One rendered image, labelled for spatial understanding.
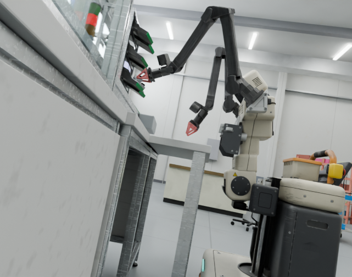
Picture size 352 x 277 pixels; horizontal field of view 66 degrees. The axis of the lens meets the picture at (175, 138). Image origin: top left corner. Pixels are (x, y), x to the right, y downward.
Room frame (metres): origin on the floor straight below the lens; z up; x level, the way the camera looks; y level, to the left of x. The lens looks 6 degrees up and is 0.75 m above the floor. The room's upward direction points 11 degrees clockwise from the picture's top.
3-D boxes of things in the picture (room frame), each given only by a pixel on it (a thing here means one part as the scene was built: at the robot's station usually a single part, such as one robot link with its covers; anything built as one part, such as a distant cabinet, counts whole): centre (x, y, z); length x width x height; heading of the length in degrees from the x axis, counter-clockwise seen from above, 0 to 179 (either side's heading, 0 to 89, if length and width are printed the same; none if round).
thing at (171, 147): (1.50, 0.15, 0.84); 0.90 x 0.70 x 0.03; 172
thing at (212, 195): (6.93, -1.01, 0.42); 2.27 x 1.80 x 0.84; 172
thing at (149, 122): (1.29, 0.15, 0.93); 0.21 x 0.07 x 0.06; 0
